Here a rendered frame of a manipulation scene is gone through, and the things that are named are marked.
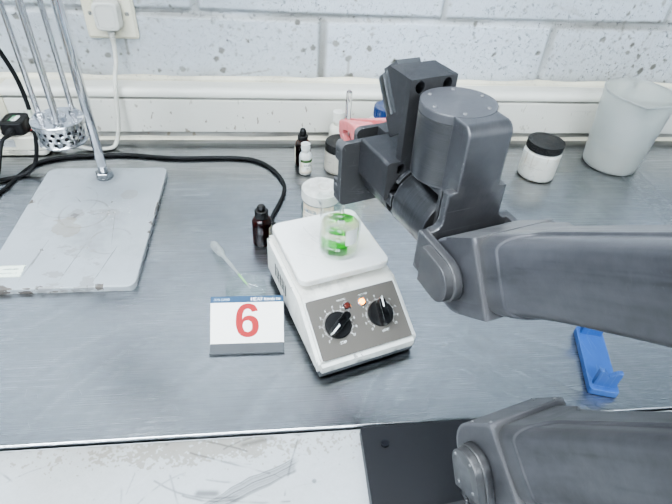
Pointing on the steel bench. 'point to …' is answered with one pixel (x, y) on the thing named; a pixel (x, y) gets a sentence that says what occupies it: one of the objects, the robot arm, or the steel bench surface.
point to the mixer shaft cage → (47, 121)
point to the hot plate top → (368, 259)
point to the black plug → (15, 124)
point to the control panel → (370, 336)
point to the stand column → (81, 89)
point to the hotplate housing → (296, 294)
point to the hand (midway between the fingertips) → (346, 127)
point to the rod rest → (596, 363)
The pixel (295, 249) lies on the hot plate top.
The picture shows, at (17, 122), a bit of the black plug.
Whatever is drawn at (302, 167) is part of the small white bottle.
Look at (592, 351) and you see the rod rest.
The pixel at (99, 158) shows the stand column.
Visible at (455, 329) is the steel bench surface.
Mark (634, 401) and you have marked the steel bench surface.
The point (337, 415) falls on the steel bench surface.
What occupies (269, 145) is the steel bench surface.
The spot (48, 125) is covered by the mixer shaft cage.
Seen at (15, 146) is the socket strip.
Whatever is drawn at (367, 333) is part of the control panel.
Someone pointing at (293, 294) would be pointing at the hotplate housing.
